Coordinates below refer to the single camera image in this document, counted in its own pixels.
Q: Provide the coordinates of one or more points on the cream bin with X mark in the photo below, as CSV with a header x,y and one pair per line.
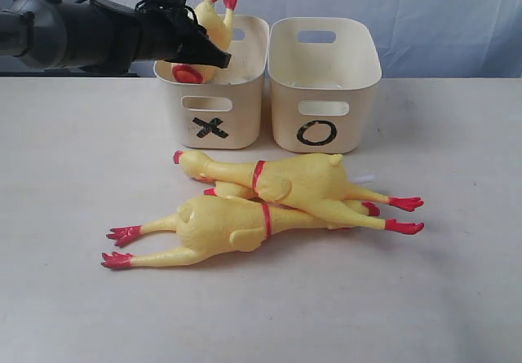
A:
x,y
226,112

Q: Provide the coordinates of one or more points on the severed rubber chicken head neck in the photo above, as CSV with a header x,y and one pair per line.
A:
x,y
223,189

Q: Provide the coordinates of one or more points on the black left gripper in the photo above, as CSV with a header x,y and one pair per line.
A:
x,y
171,32

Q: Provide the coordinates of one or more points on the whole rubber chicken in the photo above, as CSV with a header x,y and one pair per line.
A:
x,y
208,226
316,183

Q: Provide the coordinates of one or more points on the headless rubber chicken body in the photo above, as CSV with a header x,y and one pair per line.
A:
x,y
220,31

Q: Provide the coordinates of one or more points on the cream bin with O mark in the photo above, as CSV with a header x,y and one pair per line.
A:
x,y
324,74

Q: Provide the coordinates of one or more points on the white backdrop curtain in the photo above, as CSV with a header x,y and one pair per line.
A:
x,y
422,38

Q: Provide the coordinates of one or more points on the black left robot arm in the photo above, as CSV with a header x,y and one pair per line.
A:
x,y
104,37

